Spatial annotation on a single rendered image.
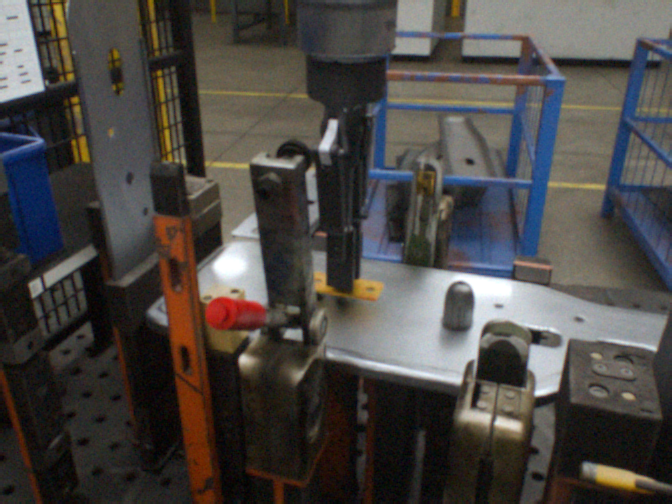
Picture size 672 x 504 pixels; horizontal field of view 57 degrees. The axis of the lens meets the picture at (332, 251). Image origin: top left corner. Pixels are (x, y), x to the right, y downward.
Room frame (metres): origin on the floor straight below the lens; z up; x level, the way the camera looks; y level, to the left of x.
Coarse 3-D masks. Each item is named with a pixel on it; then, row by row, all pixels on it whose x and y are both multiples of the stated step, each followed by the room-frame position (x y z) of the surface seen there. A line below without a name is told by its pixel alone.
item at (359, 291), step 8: (320, 272) 0.61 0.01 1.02; (320, 280) 0.60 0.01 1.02; (360, 280) 0.60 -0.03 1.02; (368, 280) 0.60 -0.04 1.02; (320, 288) 0.58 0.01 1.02; (328, 288) 0.58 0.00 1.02; (336, 288) 0.58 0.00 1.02; (360, 288) 0.58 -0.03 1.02; (368, 288) 0.58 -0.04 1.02; (376, 288) 0.58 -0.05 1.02; (344, 296) 0.57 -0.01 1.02; (352, 296) 0.56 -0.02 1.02; (360, 296) 0.56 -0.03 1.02; (368, 296) 0.56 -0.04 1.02; (376, 296) 0.56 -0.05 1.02
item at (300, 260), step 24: (288, 144) 0.46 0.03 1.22; (264, 168) 0.42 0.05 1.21; (288, 168) 0.42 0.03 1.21; (264, 192) 0.41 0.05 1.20; (288, 192) 0.42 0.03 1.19; (264, 216) 0.43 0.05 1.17; (288, 216) 0.42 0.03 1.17; (264, 240) 0.43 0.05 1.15; (288, 240) 0.43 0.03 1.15; (264, 264) 0.44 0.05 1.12; (288, 264) 0.43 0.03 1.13; (312, 264) 0.45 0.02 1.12; (288, 288) 0.44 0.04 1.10; (312, 288) 0.44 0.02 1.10; (312, 312) 0.44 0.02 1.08
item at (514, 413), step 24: (480, 384) 0.35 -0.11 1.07; (528, 384) 0.36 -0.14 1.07; (456, 408) 0.34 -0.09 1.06; (480, 408) 0.33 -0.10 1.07; (504, 408) 0.33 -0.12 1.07; (528, 408) 0.33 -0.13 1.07; (456, 432) 0.32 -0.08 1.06; (480, 432) 0.31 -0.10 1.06; (504, 432) 0.31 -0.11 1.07; (528, 432) 0.31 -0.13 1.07; (456, 456) 0.32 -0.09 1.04; (480, 456) 0.31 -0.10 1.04; (504, 456) 0.31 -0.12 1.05; (528, 456) 0.31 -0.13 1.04; (456, 480) 0.32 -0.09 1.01; (480, 480) 0.31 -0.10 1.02; (504, 480) 0.31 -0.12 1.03
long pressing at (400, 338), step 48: (384, 288) 0.62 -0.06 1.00; (432, 288) 0.62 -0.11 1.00; (480, 288) 0.62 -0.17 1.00; (528, 288) 0.62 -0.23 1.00; (288, 336) 0.52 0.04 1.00; (336, 336) 0.52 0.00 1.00; (384, 336) 0.52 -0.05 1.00; (432, 336) 0.52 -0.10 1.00; (576, 336) 0.52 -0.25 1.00; (624, 336) 0.52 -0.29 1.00; (432, 384) 0.45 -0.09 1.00
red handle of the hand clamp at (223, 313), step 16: (208, 304) 0.34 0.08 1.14; (224, 304) 0.34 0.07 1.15; (240, 304) 0.35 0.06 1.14; (256, 304) 0.37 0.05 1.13; (208, 320) 0.34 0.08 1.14; (224, 320) 0.33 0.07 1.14; (240, 320) 0.34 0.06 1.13; (256, 320) 0.36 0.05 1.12; (272, 320) 0.39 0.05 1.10; (288, 320) 0.42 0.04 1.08
